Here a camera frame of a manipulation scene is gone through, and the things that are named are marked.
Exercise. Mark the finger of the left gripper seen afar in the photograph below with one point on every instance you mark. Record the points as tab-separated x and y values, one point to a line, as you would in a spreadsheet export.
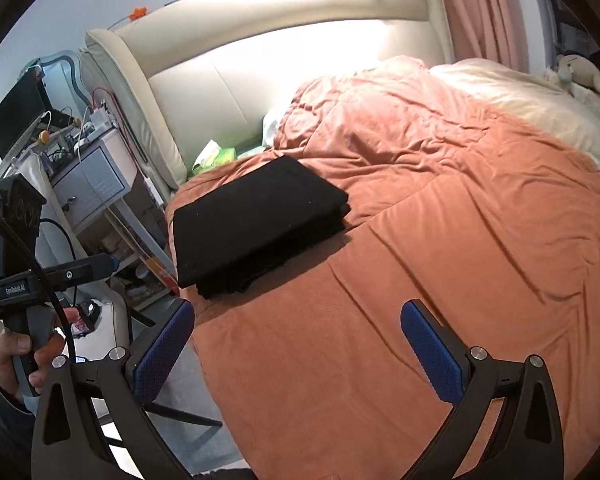
83	271

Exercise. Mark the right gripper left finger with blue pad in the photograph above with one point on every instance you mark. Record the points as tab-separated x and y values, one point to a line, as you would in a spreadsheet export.
154	353

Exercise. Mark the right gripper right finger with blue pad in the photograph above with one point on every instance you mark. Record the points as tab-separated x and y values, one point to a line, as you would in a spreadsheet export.
440	352

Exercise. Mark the black pants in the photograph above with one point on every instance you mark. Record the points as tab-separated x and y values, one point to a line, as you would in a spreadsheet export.
230	237

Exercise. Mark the person's left forearm dark sleeve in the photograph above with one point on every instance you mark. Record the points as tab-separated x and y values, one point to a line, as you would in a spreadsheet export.
16	433

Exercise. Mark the person's left hand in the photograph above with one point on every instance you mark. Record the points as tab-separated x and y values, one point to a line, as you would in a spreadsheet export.
15	344

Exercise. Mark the grey nightstand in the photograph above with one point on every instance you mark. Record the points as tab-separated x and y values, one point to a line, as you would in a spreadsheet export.
100	177

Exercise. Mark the green tissue pack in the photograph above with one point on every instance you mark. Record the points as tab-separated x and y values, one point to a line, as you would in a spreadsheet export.
211	156

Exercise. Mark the orange duvet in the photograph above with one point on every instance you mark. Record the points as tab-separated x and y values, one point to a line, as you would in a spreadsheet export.
491	222

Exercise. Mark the black monitor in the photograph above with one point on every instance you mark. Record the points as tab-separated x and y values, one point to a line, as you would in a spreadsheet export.
25	102

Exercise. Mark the cream bed headboard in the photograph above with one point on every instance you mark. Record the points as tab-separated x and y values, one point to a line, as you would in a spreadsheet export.
210	70

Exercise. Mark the cream pillow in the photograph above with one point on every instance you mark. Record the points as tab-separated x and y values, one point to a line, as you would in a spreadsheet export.
570	114

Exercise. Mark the beige plush toy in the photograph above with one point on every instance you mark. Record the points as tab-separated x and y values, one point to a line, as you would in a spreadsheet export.
574	69

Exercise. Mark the pink curtain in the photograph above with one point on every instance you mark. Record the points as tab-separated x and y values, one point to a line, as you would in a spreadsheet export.
490	29

